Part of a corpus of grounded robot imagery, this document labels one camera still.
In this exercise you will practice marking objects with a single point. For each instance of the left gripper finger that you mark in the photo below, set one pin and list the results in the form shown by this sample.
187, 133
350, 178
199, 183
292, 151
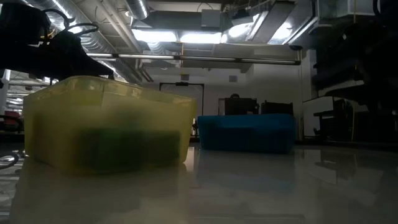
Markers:
99, 69

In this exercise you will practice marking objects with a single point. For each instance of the small green stud brick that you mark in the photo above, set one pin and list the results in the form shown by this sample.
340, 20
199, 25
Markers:
112, 149

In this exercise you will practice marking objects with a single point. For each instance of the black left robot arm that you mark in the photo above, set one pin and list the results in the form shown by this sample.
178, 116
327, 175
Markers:
18, 34

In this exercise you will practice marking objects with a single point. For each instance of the yellow translucent plastic bin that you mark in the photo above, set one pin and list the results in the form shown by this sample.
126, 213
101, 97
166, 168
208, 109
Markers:
62, 105

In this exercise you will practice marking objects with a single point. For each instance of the ceiling light panel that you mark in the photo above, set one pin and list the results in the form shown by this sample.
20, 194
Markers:
177, 36

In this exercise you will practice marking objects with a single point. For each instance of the grey ceiling pipe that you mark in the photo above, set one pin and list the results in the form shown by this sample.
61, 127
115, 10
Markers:
202, 58

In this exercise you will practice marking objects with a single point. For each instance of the grey ceiling box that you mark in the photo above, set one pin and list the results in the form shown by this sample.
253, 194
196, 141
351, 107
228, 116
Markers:
211, 18

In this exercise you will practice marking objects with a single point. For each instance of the person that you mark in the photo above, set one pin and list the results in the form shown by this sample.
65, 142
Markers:
234, 96

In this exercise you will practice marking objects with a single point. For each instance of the black computer monitor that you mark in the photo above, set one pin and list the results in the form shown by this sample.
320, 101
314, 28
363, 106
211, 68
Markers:
241, 106
276, 108

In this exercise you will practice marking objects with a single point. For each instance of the teal plastic bin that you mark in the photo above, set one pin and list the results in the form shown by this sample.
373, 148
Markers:
245, 133

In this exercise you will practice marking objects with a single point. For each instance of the white table cover sheet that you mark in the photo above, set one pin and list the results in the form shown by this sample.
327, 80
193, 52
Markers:
217, 186

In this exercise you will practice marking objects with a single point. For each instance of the white overhead beam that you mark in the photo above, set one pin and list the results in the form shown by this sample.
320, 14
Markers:
304, 28

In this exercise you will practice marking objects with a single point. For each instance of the white board panel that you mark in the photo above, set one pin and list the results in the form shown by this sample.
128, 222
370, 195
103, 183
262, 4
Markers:
317, 115

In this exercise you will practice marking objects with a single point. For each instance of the round silver ceiling duct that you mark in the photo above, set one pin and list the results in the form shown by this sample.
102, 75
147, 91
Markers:
138, 7

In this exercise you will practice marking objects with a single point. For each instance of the black rectangular frame stand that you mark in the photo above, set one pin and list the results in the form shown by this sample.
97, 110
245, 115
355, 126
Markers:
182, 84

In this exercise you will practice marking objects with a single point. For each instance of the small grey wall vent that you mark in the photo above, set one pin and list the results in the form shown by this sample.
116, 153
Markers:
233, 78

